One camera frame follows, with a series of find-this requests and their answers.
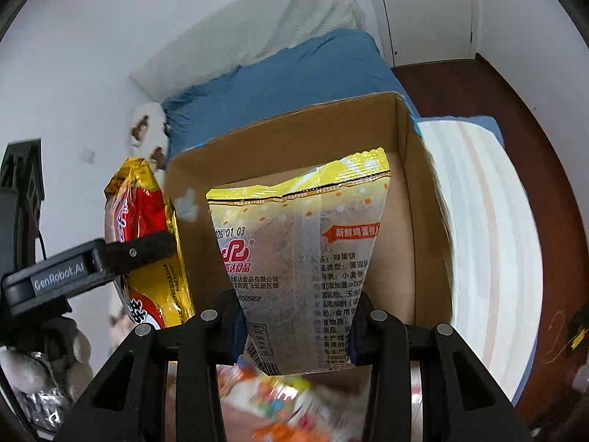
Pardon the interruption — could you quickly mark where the cardboard milk box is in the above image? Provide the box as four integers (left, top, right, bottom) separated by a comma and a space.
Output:
165, 92, 453, 328

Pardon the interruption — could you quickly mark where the orange cable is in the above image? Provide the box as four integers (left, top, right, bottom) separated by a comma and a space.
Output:
540, 309, 574, 365

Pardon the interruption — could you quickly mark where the blue bed sheet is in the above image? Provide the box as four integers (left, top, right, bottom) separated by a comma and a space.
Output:
163, 28, 419, 159

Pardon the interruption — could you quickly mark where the bear print pillow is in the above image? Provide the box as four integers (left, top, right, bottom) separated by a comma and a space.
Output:
129, 102, 169, 172

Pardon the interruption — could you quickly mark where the yellow red noodle packet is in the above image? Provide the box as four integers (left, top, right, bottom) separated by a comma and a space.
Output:
104, 158, 195, 329

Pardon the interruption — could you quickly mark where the colourful gumball candy bag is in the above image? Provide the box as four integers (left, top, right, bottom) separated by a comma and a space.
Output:
216, 360, 357, 441

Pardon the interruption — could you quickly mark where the white door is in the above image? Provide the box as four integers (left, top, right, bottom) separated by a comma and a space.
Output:
373, 0, 478, 67

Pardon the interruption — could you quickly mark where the yellow clear egg-cake bag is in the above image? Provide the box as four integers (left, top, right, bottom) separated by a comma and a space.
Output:
207, 148, 390, 375

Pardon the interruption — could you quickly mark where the pink striped cat blanket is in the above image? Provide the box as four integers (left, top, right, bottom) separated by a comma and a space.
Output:
418, 119, 543, 402

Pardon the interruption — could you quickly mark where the grey padded headboard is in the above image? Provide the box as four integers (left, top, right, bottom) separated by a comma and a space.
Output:
130, 0, 366, 102

